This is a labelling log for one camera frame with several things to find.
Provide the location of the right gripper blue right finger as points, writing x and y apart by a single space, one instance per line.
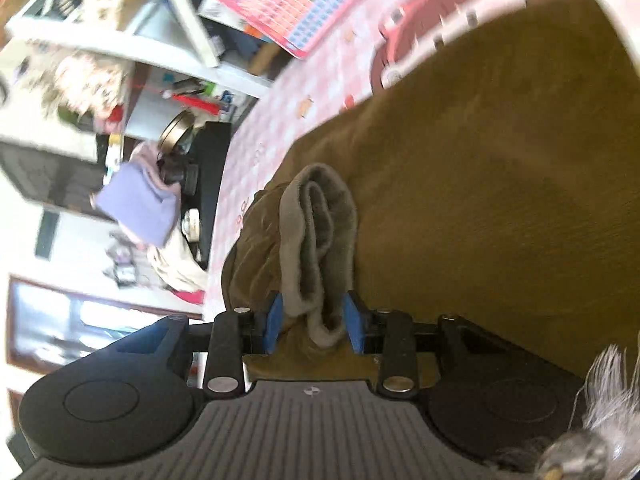
389 337

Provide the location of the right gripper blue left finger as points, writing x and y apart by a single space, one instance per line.
234 335

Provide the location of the brown garment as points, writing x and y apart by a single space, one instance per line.
498 181

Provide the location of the lavender cloth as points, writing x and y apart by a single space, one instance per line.
137 198

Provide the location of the metal round tin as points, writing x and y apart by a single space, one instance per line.
175 131

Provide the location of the red tassel ornament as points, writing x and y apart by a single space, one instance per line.
208 107

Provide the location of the pink checkered table mat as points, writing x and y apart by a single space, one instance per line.
375 44

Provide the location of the white wooden bookshelf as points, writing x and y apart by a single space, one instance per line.
151 36

